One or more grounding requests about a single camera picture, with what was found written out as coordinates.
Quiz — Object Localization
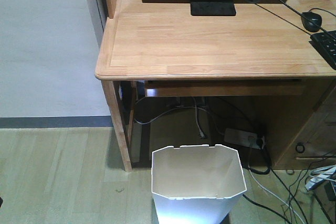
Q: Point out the black keyboard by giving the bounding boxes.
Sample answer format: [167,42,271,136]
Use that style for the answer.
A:
[310,30,335,70]

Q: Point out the wooden drawer cabinet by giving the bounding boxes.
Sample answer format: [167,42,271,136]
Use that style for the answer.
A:
[274,80,335,169]

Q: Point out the wooden desk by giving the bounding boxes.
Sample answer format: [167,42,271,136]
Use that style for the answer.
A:
[95,0,335,172]

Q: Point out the white cable under desk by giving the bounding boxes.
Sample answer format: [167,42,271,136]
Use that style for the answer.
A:
[134,96,226,139]

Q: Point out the black monitor with stand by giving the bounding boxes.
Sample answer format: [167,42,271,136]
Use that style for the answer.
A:
[190,0,236,16]

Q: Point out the white plastic trash bin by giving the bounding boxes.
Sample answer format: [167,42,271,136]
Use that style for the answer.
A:
[151,144,247,223]

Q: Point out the white floor cable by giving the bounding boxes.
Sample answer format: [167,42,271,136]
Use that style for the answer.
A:
[248,167,304,224]

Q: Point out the black thick floor cable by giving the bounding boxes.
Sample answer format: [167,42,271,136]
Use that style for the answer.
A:
[243,126,292,224]

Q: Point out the white power strip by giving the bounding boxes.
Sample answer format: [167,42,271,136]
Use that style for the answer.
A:
[224,128,265,149]

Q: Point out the black computer mouse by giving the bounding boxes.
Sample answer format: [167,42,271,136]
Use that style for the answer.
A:
[301,12,322,33]

